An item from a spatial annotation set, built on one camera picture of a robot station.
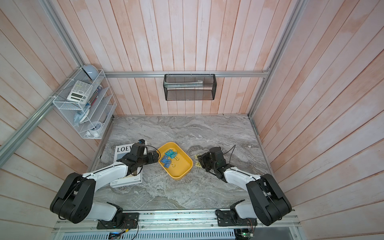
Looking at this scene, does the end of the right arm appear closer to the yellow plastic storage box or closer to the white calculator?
the yellow plastic storage box

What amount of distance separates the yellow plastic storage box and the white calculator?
503 mm

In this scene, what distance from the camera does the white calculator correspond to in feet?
2.40

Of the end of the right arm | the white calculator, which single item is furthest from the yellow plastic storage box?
the white calculator

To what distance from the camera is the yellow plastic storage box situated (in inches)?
34.1
